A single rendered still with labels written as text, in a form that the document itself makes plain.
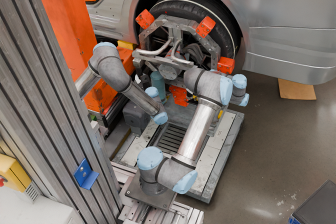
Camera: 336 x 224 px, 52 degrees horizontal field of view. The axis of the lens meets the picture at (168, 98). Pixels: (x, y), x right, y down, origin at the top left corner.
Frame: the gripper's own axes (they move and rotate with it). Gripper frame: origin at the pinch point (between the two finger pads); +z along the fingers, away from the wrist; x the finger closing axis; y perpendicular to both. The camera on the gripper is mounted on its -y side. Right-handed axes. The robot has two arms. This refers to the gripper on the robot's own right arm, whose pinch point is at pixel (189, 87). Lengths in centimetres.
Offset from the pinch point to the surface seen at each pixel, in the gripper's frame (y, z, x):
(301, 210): -49, -79, 25
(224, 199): -83, -31, 19
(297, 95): -81, -60, -98
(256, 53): 8.3, -30.4, -34.2
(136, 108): -43, 46, -5
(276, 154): -83, -57, -31
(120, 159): -76, 51, 21
